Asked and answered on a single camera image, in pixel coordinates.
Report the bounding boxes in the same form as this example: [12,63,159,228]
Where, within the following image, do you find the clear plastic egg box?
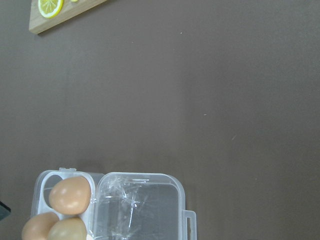
[31,168,197,240]

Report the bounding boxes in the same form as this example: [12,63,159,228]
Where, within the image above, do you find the brown egg in box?
[49,176,91,215]

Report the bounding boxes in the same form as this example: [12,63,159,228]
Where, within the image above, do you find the lemon slice near handle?
[37,0,64,19]

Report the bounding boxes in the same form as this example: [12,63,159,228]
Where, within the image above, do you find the brown egg from bowl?
[21,212,59,240]

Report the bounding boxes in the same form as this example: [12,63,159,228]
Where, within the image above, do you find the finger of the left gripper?
[0,201,11,218]

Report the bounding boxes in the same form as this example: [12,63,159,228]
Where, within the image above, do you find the tan egg in box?
[47,217,87,240]

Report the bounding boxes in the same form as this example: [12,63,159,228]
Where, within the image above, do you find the wooden cutting board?
[29,0,104,34]

